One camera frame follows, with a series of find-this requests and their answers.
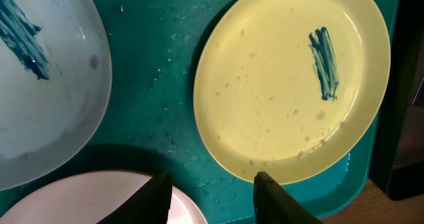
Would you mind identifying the light blue plastic plate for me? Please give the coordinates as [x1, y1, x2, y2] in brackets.
[1, 0, 112, 190]

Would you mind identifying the pink plastic plate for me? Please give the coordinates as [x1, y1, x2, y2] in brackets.
[1, 171, 207, 224]

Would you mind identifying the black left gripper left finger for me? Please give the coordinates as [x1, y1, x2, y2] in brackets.
[98, 172, 172, 224]

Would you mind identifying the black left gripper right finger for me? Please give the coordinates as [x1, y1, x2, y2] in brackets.
[253, 172, 322, 224]

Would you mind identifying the yellow plastic plate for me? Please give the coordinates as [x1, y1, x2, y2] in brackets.
[193, 0, 390, 184]

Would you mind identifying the teal plastic tray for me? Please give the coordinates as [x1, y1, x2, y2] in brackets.
[0, 0, 402, 224]

